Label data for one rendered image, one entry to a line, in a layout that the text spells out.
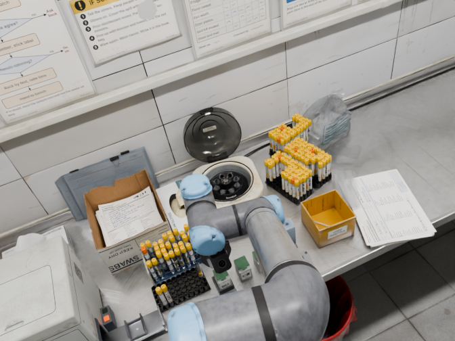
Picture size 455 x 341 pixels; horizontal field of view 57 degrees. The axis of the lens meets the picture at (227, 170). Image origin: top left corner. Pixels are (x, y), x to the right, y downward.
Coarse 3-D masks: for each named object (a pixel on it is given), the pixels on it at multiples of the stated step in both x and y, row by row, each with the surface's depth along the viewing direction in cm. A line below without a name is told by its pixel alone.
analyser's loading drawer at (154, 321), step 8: (152, 312) 125; (160, 312) 123; (136, 320) 123; (144, 320) 124; (152, 320) 124; (160, 320) 123; (120, 328) 123; (128, 328) 121; (136, 328) 122; (144, 328) 119; (152, 328) 122; (160, 328) 121; (104, 336) 122; (112, 336) 122; (120, 336) 121; (128, 336) 118; (136, 336) 120; (144, 336) 120
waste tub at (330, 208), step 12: (336, 192) 141; (312, 204) 142; (324, 204) 144; (336, 204) 145; (312, 216) 146; (324, 216) 145; (336, 216) 145; (348, 216) 138; (312, 228) 137; (324, 228) 131; (336, 228) 133; (348, 228) 135; (324, 240) 135; (336, 240) 137
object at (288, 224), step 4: (288, 220) 135; (284, 224) 134; (288, 224) 134; (292, 224) 133; (288, 228) 133; (292, 228) 133; (288, 232) 134; (292, 232) 134; (292, 236) 136; (292, 240) 137; (296, 244) 139
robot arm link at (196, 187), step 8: (192, 176) 101; (200, 176) 100; (184, 184) 99; (192, 184) 99; (200, 184) 98; (208, 184) 99; (184, 192) 98; (192, 192) 97; (200, 192) 97; (208, 192) 99; (184, 200) 100; (192, 200) 98; (200, 200) 109; (208, 200) 98
